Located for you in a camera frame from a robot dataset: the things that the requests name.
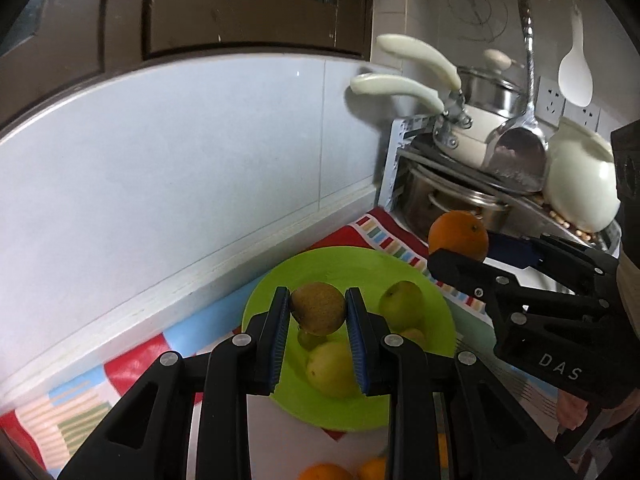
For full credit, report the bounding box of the dark brown window frame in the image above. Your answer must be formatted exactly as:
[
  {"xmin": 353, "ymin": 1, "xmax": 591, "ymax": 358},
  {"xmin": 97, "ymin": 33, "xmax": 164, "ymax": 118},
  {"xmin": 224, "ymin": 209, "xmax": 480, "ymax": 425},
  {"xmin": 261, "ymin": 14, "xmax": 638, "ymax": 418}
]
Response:
[{"xmin": 0, "ymin": 0, "xmax": 382, "ymax": 128}]

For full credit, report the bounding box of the white wall socket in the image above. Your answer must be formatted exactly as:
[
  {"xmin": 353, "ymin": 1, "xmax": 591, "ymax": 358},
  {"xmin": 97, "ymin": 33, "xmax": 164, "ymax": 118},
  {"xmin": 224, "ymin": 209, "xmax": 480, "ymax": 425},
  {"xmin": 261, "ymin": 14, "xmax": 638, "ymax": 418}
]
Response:
[{"xmin": 535, "ymin": 76, "xmax": 603, "ymax": 128}]

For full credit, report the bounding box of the white ceramic pot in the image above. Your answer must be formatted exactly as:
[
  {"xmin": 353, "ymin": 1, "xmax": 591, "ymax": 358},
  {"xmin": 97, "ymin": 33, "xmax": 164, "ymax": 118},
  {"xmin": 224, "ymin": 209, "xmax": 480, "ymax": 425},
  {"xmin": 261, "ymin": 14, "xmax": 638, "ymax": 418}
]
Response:
[{"xmin": 542, "ymin": 116, "xmax": 622, "ymax": 233}]

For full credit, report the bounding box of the green apple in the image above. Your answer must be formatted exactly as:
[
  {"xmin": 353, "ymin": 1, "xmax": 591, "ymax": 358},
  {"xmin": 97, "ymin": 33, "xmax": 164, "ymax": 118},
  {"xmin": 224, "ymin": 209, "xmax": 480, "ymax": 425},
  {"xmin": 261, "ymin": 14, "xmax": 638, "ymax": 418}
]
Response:
[{"xmin": 378, "ymin": 280, "xmax": 425, "ymax": 332}]

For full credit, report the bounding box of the white rice spoon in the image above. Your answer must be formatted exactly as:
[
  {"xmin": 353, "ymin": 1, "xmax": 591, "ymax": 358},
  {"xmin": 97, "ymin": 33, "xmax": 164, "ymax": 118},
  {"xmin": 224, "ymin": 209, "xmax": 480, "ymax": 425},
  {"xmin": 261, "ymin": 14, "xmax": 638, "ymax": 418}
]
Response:
[{"xmin": 557, "ymin": 2, "xmax": 594, "ymax": 108}]

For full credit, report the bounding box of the white saucepan cream handle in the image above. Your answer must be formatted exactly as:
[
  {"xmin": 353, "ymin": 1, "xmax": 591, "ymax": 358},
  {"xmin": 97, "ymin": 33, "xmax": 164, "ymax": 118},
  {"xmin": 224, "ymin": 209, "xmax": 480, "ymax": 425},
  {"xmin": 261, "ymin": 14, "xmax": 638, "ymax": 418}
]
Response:
[{"xmin": 350, "ymin": 74, "xmax": 503, "ymax": 167}]

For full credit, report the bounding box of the colourful patchwork tablecloth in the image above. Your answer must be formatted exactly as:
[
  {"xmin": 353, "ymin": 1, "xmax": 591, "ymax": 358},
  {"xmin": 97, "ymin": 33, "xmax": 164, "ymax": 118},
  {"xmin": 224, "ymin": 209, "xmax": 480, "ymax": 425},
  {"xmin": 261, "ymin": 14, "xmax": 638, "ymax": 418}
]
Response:
[{"xmin": 0, "ymin": 208, "xmax": 566, "ymax": 480}]

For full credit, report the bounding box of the steel saucepan with lid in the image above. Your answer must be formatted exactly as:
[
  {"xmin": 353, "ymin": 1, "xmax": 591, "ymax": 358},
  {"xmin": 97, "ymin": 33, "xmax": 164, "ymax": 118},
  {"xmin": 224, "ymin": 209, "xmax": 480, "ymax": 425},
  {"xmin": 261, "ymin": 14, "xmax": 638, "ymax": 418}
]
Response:
[{"xmin": 376, "ymin": 34, "xmax": 527, "ymax": 117}]

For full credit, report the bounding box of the green plate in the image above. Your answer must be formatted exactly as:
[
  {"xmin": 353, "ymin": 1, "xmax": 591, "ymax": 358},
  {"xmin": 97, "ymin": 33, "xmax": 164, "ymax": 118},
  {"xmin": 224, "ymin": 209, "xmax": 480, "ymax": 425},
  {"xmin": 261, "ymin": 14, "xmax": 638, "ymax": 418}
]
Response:
[{"xmin": 241, "ymin": 246, "xmax": 455, "ymax": 432}]

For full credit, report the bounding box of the metal pot rack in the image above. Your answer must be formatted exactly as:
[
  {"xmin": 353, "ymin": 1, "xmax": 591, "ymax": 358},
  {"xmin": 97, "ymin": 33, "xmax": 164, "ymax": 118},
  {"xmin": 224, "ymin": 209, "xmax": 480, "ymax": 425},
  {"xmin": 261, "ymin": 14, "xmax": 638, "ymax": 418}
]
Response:
[{"xmin": 378, "ymin": 115, "xmax": 622, "ymax": 257}]

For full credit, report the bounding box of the small green fruit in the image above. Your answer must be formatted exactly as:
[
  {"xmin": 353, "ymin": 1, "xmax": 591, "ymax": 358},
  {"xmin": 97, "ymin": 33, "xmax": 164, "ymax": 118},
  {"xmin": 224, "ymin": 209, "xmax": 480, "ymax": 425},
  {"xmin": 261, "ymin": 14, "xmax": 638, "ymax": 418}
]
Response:
[{"xmin": 297, "ymin": 327, "xmax": 326, "ymax": 351}]

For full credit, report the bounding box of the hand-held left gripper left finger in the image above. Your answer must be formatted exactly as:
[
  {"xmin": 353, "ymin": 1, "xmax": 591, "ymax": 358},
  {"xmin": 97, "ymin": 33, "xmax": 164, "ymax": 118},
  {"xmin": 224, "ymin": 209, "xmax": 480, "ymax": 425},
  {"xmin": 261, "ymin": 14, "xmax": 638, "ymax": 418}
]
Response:
[{"xmin": 57, "ymin": 286, "xmax": 292, "ymax": 480}]

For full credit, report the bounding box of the person's right hand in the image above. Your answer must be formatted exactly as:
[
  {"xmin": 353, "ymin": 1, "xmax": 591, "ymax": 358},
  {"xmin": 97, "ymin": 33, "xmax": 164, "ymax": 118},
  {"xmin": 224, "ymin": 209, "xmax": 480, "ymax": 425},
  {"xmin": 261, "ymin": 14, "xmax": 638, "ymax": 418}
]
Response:
[{"xmin": 555, "ymin": 390, "xmax": 591, "ymax": 432}]

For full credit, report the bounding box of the large steel stockpot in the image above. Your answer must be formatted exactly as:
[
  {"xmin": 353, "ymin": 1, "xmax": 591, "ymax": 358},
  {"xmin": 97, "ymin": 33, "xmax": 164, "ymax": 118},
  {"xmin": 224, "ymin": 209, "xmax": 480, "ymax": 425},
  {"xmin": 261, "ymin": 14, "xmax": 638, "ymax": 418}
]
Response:
[{"xmin": 402, "ymin": 169, "xmax": 512, "ymax": 241}]

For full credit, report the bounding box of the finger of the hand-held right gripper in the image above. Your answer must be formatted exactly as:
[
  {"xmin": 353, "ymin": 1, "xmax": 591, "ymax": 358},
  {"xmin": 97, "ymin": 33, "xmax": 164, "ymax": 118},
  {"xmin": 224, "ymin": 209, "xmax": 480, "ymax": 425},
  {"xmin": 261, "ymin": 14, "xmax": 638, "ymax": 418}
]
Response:
[
  {"xmin": 486, "ymin": 232, "xmax": 622, "ymax": 283},
  {"xmin": 428, "ymin": 249, "xmax": 610, "ymax": 332}
]

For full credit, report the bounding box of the wooden bead trivet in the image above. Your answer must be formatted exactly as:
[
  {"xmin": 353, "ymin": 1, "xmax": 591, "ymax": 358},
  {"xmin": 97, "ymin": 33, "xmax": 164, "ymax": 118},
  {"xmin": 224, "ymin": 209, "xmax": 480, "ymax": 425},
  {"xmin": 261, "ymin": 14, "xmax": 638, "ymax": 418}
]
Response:
[{"xmin": 539, "ymin": 194, "xmax": 603, "ymax": 242}]

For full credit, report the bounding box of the large yellow-green pear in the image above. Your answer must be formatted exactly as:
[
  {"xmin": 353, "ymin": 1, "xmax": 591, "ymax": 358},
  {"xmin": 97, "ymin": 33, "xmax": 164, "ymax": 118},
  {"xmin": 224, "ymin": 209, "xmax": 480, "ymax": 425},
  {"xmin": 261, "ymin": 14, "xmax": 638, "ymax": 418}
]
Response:
[{"xmin": 306, "ymin": 341, "xmax": 362, "ymax": 400}]

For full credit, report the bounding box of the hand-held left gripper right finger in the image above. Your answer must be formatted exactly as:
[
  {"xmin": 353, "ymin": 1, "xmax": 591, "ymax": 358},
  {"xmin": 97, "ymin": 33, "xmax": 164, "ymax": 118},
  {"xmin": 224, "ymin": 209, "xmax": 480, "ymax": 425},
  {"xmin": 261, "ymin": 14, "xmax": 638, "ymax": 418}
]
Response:
[{"xmin": 345, "ymin": 287, "xmax": 576, "ymax": 480}]

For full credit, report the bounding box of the small brown round fruit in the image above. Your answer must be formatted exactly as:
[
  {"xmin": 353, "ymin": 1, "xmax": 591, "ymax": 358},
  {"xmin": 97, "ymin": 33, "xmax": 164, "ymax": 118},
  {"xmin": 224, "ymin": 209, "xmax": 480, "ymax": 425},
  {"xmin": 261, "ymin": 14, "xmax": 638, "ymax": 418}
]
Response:
[
  {"xmin": 400, "ymin": 328, "xmax": 429, "ymax": 356},
  {"xmin": 291, "ymin": 282, "xmax": 347, "ymax": 336}
]

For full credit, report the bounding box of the hanging steel spatula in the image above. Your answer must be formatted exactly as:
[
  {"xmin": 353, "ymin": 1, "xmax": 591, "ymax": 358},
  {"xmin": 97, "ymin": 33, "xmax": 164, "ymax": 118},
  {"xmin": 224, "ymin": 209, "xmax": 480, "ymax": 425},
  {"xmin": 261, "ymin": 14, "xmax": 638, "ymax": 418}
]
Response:
[{"xmin": 484, "ymin": 0, "xmax": 549, "ymax": 194}]

